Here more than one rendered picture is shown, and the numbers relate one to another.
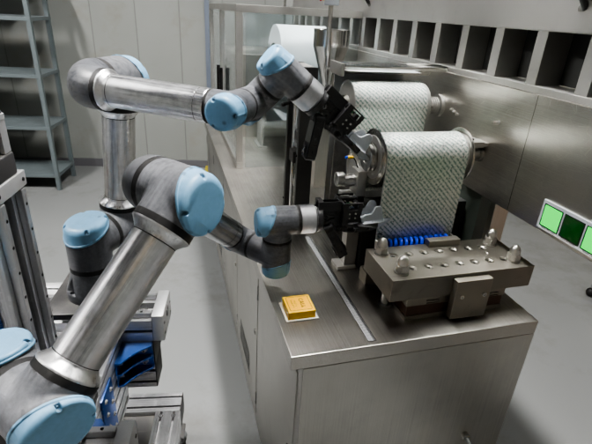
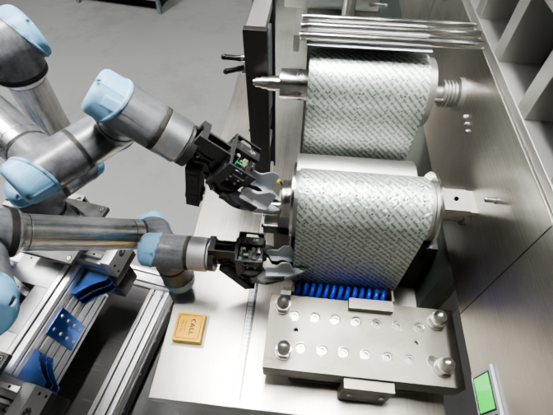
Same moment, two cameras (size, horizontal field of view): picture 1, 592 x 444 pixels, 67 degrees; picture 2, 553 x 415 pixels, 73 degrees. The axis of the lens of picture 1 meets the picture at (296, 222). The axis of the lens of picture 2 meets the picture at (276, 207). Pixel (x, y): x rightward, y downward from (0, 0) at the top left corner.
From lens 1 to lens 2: 0.83 m
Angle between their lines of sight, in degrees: 33
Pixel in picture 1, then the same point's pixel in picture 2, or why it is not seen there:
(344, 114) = (221, 173)
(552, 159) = (520, 334)
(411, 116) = (396, 120)
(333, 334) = (204, 377)
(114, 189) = not seen: hidden behind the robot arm
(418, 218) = (346, 272)
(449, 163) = (395, 236)
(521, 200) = (473, 325)
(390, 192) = (305, 249)
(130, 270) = not seen: outside the picture
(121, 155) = (39, 122)
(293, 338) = (164, 370)
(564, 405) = not seen: hidden behind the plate
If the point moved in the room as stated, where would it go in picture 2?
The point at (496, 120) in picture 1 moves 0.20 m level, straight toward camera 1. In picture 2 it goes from (496, 193) to (429, 271)
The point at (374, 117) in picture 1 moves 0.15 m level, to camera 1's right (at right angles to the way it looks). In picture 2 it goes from (336, 117) to (408, 136)
